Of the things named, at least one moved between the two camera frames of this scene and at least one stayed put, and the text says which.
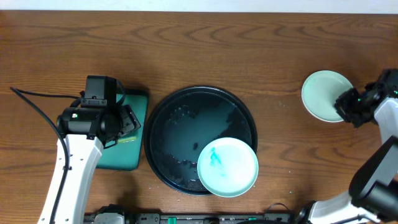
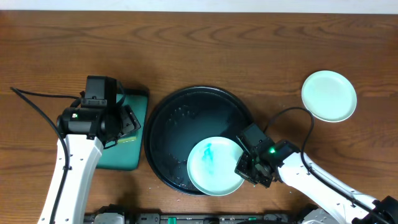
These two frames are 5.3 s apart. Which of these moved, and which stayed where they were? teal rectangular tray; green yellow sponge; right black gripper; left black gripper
Moved: right black gripper
Stayed: teal rectangular tray; green yellow sponge; left black gripper
